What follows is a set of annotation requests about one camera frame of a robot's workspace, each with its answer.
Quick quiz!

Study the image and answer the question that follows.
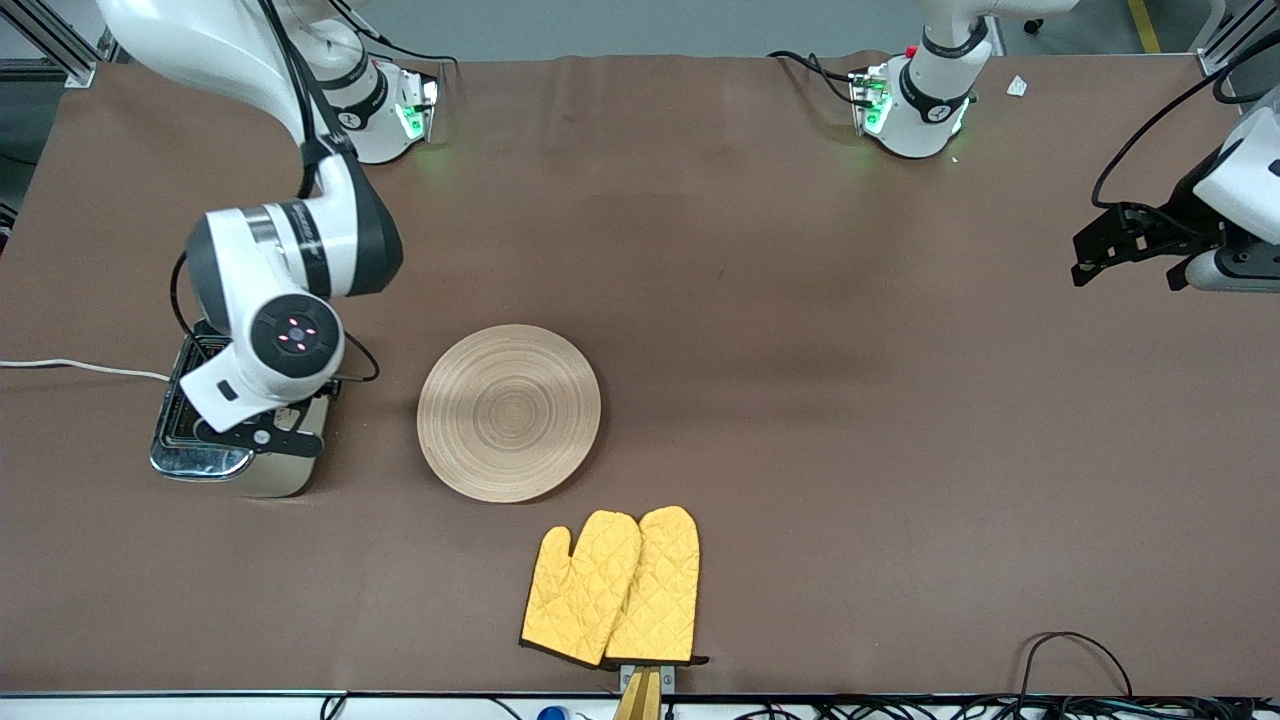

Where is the round light wooden plate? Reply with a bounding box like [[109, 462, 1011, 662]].
[[416, 323, 603, 505]]

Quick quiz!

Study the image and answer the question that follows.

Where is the chrome two-slot toaster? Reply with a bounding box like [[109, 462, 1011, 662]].
[[149, 333, 343, 500]]

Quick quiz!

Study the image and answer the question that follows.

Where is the brown table cover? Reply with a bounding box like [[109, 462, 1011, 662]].
[[0, 52, 1280, 699]]

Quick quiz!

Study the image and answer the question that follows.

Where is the yellow quilted mitt with thumb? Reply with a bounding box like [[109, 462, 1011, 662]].
[[519, 510, 644, 669]]

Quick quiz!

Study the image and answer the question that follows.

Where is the yellow quilted oven mitt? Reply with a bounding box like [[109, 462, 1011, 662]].
[[603, 505, 710, 669]]

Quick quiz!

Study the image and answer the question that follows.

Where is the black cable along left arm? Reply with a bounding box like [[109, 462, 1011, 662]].
[[1089, 28, 1280, 213]]

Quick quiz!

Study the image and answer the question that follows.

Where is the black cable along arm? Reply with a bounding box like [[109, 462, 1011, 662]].
[[1089, 28, 1280, 213], [168, 0, 383, 387]]

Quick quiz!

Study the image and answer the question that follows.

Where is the white toaster power cable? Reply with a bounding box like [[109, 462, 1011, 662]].
[[0, 357, 173, 384]]

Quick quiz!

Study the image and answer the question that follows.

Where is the aluminium frame profile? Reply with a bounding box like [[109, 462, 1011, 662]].
[[0, 0, 98, 90], [1194, 0, 1280, 78]]

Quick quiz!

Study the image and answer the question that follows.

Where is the black cable along right arm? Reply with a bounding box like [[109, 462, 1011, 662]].
[[168, 0, 383, 387]]

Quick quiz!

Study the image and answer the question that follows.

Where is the black cable at left arm base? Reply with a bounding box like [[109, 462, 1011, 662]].
[[767, 49, 863, 109]]

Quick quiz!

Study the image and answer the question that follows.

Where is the black cable at arm base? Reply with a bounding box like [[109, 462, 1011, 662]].
[[767, 49, 863, 109], [328, 0, 461, 71]]

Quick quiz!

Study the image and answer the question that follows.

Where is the black looped cable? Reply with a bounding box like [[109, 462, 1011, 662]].
[[1018, 630, 1137, 701]]

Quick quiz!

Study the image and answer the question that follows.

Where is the black cable at right arm base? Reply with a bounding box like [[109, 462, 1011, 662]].
[[328, 0, 461, 71]]

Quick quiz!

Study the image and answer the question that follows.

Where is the wooden stick with grey bracket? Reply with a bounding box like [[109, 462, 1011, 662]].
[[611, 661, 678, 720]]

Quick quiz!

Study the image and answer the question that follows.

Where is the bundle of black cables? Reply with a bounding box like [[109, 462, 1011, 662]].
[[735, 694, 1280, 720]]

